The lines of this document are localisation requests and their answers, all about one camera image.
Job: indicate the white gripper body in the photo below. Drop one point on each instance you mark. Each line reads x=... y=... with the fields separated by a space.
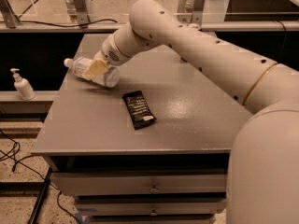
x=107 y=52

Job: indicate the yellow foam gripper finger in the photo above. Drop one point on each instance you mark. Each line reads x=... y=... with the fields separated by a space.
x=96 y=68

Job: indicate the clear blue plastic bottle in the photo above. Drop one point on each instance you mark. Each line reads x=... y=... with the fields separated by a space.
x=109 y=79

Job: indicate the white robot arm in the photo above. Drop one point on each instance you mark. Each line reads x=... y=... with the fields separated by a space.
x=263 y=172

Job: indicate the white pump dispenser bottle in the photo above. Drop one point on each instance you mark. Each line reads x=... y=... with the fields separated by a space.
x=22 y=85

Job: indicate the black snack wrapper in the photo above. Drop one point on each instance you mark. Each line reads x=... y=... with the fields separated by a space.
x=138 y=109

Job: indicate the grey drawer cabinet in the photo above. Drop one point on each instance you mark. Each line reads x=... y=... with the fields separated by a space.
x=155 y=148

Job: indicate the upper grey drawer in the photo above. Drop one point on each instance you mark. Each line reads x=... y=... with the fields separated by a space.
x=121 y=183

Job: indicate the grey drawer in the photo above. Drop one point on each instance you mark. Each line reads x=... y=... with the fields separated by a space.
x=121 y=183
x=150 y=207

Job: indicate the black floor bar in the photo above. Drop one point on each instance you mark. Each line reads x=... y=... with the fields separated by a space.
x=42 y=193

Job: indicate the lower grey drawer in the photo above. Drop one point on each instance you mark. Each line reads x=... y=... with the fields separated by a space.
x=150 y=207

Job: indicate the middle metal bracket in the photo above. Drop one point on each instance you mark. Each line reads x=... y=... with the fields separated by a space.
x=77 y=11

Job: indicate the metal bracket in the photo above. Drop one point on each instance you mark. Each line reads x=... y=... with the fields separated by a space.
x=77 y=11
x=10 y=19
x=191 y=11

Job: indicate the right metal bracket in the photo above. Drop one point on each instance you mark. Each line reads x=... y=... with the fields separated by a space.
x=191 y=11

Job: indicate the left metal bracket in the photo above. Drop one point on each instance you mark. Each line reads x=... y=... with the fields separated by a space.
x=10 y=19

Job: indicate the horizontal metal rail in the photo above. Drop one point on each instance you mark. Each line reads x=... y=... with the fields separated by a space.
x=101 y=27

